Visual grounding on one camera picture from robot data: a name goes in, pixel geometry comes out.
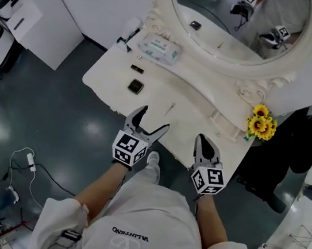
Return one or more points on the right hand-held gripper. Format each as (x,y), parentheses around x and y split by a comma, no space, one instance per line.
(211,178)

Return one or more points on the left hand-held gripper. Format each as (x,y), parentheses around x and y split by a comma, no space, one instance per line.
(126,145)

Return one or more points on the thin silver pen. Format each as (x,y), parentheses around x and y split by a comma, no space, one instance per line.
(171,108)

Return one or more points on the small black square box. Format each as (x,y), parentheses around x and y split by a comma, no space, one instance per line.
(135,86)

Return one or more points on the white ornate dressing table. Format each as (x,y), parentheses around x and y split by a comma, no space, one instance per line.
(177,95)

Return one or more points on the small black bar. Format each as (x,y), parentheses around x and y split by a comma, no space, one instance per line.
(137,69)

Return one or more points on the person's right forearm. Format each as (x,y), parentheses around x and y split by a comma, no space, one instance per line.
(211,222)

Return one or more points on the person's left forearm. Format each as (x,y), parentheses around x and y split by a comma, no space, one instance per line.
(99,191)

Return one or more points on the person's left white shoe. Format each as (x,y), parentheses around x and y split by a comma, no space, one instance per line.
(153,157)

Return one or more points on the person's light trousers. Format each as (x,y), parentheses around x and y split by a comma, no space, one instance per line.
(149,172)

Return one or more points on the yellow sunflower bouquet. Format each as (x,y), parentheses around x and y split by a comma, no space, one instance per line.
(260,125)

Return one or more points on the black office chair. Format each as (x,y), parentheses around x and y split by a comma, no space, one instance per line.
(286,146)

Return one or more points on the white wet wipes pack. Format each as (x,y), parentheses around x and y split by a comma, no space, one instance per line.
(158,47)

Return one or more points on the person's white t-shirt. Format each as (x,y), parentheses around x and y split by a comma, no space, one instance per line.
(153,222)

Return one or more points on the small black and white device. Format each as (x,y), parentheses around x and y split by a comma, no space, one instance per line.
(124,42)

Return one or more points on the small red-capped bottle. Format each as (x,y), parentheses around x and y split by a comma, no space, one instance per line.
(265,246)

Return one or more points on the white power strip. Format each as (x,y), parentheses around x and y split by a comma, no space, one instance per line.
(31,161)

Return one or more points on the white box cabinet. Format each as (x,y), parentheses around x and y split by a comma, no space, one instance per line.
(24,20)

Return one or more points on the red tripod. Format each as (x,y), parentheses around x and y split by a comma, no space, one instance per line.
(12,227)

